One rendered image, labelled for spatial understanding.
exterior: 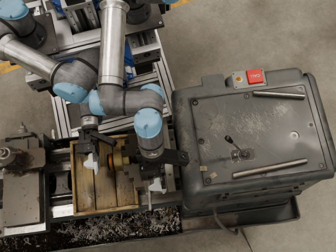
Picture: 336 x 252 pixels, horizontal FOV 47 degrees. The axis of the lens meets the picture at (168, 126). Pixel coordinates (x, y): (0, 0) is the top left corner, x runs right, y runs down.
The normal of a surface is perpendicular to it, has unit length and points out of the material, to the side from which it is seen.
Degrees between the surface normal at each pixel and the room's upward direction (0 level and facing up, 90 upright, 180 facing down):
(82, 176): 0
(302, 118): 0
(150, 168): 20
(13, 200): 0
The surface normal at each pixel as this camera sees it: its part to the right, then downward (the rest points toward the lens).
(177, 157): 0.40, -0.65
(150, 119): -0.07, -0.63
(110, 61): 0.05, -0.18
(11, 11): 0.04, -0.44
